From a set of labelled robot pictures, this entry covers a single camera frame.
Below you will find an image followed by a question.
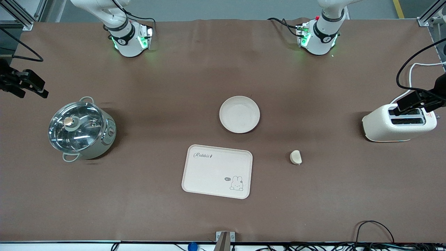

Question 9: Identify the grey metal camera bracket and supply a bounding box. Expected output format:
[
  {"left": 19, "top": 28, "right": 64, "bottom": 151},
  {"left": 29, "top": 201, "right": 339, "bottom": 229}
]
[{"left": 216, "top": 231, "right": 236, "bottom": 251}]

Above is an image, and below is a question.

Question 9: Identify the cream two-slot toaster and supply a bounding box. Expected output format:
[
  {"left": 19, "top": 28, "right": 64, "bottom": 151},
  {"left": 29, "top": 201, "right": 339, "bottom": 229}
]
[{"left": 362, "top": 103, "right": 438, "bottom": 143}]

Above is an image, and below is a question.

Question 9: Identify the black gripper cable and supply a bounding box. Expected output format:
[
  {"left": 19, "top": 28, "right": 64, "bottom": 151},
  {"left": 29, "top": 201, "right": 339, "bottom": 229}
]
[
  {"left": 0, "top": 27, "right": 44, "bottom": 62},
  {"left": 397, "top": 38, "right": 446, "bottom": 92}
]

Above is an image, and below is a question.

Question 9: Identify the black right arm base cable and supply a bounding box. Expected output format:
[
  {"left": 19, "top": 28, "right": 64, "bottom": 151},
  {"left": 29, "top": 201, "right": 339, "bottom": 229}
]
[{"left": 124, "top": 10, "right": 156, "bottom": 33}]

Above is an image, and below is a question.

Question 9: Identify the black left arm base cable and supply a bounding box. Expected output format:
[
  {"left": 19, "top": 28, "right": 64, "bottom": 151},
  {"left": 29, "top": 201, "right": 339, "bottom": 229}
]
[{"left": 267, "top": 17, "right": 301, "bottom": 38}]

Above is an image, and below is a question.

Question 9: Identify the aluminium frame profile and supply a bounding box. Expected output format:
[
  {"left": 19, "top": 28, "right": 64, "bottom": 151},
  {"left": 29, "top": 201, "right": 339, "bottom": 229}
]
[
  {"left": 417, "top": 0, "right": 446, "bottom": 27},
  {"left": 0, "top": 0, "right": 48, "bottom": 31}
]

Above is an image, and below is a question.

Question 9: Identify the pale electric cooking pot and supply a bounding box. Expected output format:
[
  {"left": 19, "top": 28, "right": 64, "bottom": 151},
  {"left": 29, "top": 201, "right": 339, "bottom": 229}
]
[{"left": 49, "top": 96, "right": 117, "bottom": 163}]

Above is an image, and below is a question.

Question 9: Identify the black looped cable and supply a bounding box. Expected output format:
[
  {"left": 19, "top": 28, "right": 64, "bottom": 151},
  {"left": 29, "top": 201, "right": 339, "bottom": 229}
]
[{"left": 355, "top": 220, "right": 395, "bottom": 244}]

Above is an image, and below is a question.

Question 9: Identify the white toaster power cable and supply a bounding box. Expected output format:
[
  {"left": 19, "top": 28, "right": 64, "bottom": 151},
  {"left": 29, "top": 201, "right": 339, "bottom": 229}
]
[{"left": 390, "top": 62, "right": 446, "bottom": 105}]

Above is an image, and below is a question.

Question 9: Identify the round cream plate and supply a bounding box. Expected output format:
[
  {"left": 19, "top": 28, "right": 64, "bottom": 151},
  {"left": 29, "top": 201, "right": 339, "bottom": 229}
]
[{"left": 219, "top": 96, "right": 261, "bottom": 134}]

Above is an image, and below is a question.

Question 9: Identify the black cable bundle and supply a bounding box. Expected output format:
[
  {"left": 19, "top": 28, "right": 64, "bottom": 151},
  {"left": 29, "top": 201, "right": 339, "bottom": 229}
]
[{"left": 244, "top": 242, "right": 446, "bottom": 251}]

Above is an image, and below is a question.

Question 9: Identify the cream rabbit print tray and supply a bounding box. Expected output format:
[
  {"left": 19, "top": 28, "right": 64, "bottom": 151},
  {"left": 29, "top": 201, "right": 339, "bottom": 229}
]
[{"left": 181, "top": 144, "right": 253, "bottom": 200}]

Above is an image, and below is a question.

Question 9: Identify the black arm base cable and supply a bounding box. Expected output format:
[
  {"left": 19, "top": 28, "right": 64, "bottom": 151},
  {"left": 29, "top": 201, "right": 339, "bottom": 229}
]
[
  {"left": 124, "top": 10, "right": 156, "bottom": 33},
  {"left": 267, "top": 17, "right": 301, "bottom": 38}
]

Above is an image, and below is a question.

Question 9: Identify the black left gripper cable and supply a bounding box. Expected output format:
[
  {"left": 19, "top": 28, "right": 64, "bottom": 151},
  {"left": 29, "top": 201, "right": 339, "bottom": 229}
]
[{"left": 397, "top": 38, "right": 446, "bottom": 92}]

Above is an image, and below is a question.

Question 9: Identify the brown table cover cloth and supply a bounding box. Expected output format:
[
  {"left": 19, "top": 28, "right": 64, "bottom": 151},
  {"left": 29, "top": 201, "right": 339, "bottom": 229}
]
[{"left": 0, "top": 17, "right": 446, "bottom": 243}]

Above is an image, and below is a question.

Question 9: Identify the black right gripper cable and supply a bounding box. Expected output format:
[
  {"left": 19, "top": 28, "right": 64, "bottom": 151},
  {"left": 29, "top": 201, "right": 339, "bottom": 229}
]
[{"left": 0, "top": 27, "right": 44, "bottom": 62}]

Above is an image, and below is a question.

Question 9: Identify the glass pot lid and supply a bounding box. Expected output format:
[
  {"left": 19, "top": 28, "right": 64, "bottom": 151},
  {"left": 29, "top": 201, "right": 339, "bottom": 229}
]
[{"left": 48, "top": 101, "right": 107, "bottom": 153}]

